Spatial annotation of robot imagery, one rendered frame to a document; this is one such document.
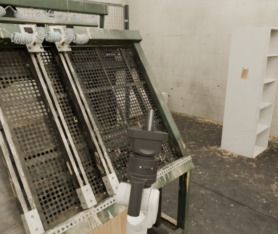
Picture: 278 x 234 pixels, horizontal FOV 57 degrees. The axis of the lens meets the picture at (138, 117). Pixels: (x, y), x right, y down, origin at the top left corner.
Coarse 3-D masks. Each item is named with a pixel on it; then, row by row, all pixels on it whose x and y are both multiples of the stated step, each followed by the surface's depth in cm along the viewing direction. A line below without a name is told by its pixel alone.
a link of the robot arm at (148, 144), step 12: (132, 132) 72; (144, 132) 72; (156, 132) 72; (132, 144) 73; (144, 144) 72; (156, 144) 73; (132, 156) 73; (144, 156) 72; (132, 168) 72; (144, 168) 71; (156, 168) 73
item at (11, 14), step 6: (12, 6) 197; (6, 12) 195; (12, 12) 198; (24, 24) 206; (0, 54) 198; (6, 54) 201; (12, 54) 204; (18, 54) 207; (24, 54) 210; (0, 66) 199
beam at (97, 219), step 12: (180, 168) 208; (192, 168) 217; (156, 180) 188; (168, 180) 195; (96, 204) 152; (72, 216) 143; (96, 216) 149; (108, 216) 154; (72, 228) 139; (84, 228) 143
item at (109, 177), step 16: (64, 48) 172; (64, 64) 172; (64, 80) 174; (80, 96) 171; (80, 112) 168; (96, 128) 169; (96, 144) 164; (96, 160) 167; (112, 176) 163; (112, 192) 161
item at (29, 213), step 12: (0, 120) 134; (0, 132) 132; (0, 144) 130; (12, 144) 133; (0, 156) 133; (12, 156) 132; (12, 168) 129; (12, 180) 128; (24, 180) 130; (24, 192) 129; (24, 204) 126; (24, 216) 126; (36, 216) 128; (36, 228) 126
